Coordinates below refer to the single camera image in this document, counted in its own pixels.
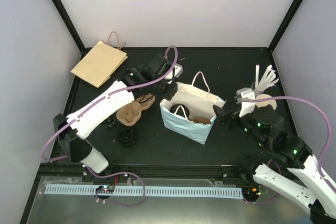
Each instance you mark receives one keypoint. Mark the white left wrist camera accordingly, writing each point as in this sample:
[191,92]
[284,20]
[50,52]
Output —
[175,73]

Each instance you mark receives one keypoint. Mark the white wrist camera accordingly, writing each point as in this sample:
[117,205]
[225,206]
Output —
[175,73]
[245,97]

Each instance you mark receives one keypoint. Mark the light blue cable duct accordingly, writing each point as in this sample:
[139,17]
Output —
[148,191]

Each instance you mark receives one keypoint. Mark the single brown cup carrier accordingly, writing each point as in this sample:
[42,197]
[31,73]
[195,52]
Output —
[200,120]

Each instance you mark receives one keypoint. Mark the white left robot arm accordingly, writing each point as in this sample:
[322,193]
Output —
[71,131]

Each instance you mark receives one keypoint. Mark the black frame post right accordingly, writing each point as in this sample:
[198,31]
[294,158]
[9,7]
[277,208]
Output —
[284,24]

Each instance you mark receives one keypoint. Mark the black frame post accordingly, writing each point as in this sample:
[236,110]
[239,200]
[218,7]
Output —
[284,24]
[69,24]

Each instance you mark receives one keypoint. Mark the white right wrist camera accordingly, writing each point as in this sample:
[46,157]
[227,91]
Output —
[245,97]

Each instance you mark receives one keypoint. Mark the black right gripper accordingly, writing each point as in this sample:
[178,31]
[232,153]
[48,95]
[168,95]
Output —
[223,118]

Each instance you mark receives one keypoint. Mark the black frame post left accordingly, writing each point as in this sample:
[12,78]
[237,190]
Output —
[69,24]

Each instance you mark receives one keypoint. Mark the black circuit board with leds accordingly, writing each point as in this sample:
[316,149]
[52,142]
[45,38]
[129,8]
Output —
[105,189]

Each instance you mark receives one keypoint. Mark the black paper coffee cup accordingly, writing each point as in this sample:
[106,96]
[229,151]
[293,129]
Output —
[109,122]

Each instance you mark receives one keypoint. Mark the light blue paper bag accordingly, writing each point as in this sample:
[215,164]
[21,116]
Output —
[199,100]

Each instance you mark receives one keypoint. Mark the stack of black lids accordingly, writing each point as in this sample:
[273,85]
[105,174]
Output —
[127,137]

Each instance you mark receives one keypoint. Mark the clear cup of stirrers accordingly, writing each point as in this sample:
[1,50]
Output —
[269,79]

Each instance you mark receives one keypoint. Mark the brown kraft paper bag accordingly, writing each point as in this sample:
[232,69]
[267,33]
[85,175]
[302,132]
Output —
[97,66]

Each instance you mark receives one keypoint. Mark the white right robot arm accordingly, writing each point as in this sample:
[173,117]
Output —
[266,127]

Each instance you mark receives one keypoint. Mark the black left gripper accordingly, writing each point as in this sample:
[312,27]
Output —
[168,95]

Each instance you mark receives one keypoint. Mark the stack of white paper cups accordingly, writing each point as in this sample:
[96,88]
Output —
[270,102]

